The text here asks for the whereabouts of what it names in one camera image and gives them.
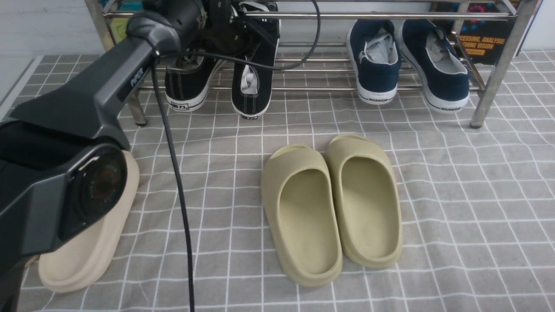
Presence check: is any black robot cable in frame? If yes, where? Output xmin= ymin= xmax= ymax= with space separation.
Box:
xmin=149 ymin=0 xmax=322 ymax=312

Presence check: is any black book with orange text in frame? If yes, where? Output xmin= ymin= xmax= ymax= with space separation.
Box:
xmin=430 ymin=2 xmax=514 ymax=65

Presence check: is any grey checked floor cloth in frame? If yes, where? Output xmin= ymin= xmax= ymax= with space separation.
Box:
xmin=18 ymin=51 xmax=555 ymax=312

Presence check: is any left navy blue sneaker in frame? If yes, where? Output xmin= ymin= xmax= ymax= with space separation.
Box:
xmin=346 ymin=19 xmax=401 ymax=105

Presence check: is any navy blue sneaker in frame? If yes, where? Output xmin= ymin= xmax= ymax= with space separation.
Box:
xmin=346 ymin=19 xmax=401 ymax=105
xmin=395 ymin=19 xmax=470 ymax=114

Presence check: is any right navy blue sneaker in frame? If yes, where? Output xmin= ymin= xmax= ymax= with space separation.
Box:
xmin=395 ymin=19 xmax=470 ymax=114

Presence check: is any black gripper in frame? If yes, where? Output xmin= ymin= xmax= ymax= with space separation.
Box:
xmin=197 ymin=0 xmax=260 ymax=59

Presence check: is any chrome metal shoe rack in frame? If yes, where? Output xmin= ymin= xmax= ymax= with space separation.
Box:
xmin=84 ymin=0 xmax=541 ymax=130

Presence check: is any right olive foam slipper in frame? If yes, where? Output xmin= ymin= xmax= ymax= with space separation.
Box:
xmin=326 ymin=134 xmax=403 ymax=270

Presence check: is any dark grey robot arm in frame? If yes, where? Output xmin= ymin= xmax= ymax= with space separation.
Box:
xmin=1 ymin=0 xmax=236 ymax=312

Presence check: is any left olive foam slipper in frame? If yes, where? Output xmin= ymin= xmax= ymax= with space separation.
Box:
xmin=260 ymin=145 xmax=343 ymax=287

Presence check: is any black canvas sneaker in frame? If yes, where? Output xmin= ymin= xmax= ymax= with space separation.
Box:
xmin=231 ymin=18 xmax=281 ymax=120
xmin=164 ymin=56 xmax=226 ymax=112

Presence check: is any olive foam slipper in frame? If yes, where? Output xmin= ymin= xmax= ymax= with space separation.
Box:
xmin=260 ymin=145 xmax=343 ymax=287
xmin=326 ymin=134 xmax=403 ymax=270

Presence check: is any right cream foam slipper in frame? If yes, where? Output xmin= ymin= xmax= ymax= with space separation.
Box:
xmin=38 ymin=151 xmax=140 ymax=293

